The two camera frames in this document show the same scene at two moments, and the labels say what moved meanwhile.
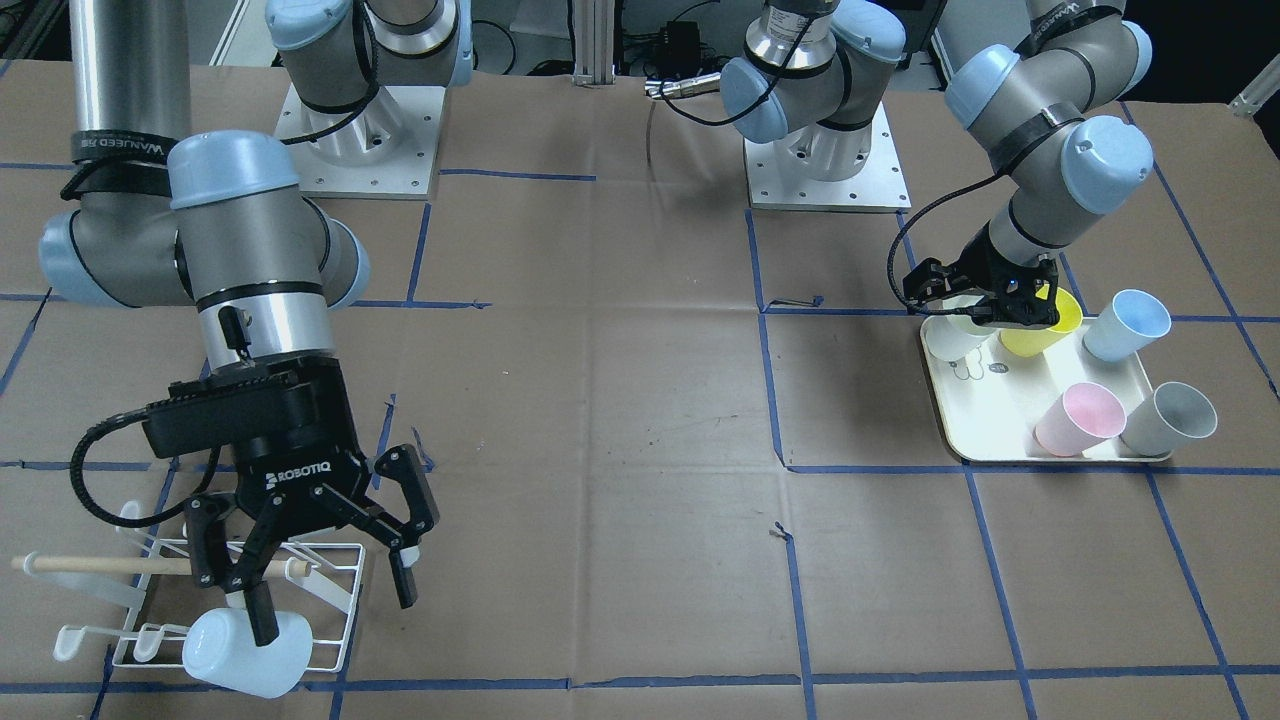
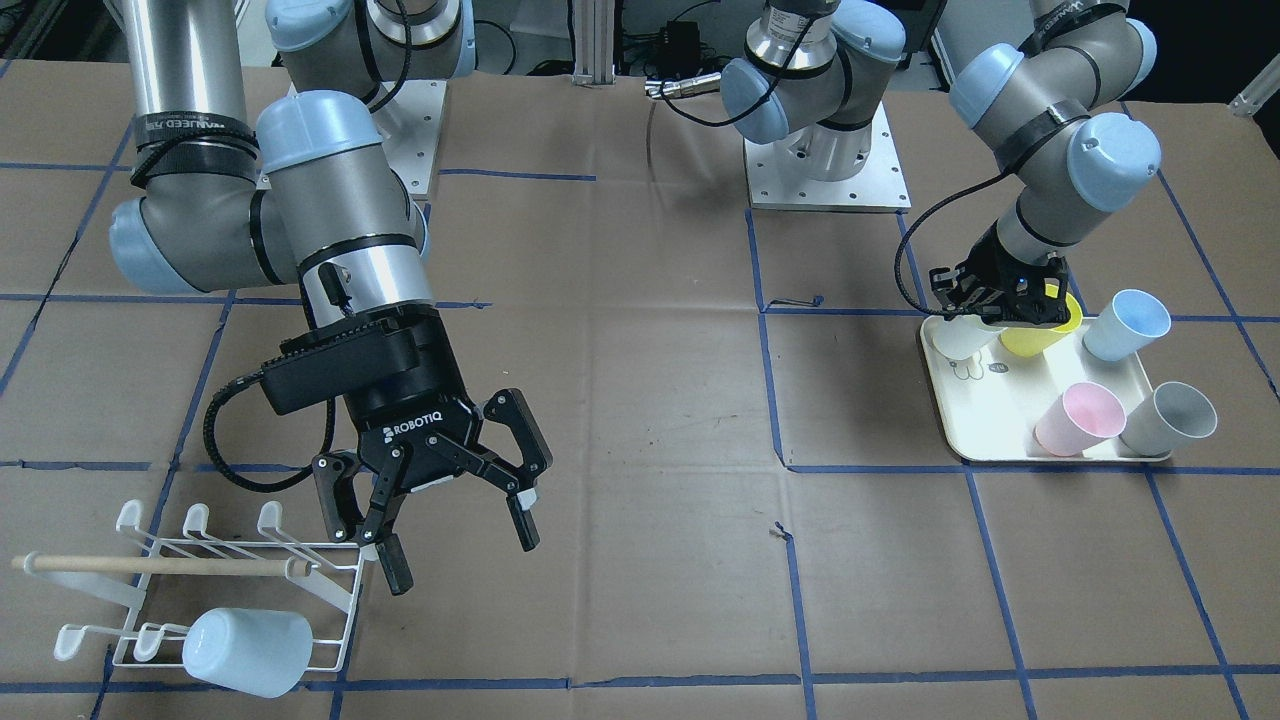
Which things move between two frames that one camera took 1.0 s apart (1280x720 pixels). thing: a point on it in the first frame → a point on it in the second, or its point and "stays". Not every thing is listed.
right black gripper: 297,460 → 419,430
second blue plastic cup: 1131,320 stays
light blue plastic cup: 219,646 stays
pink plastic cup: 1081,418 stays
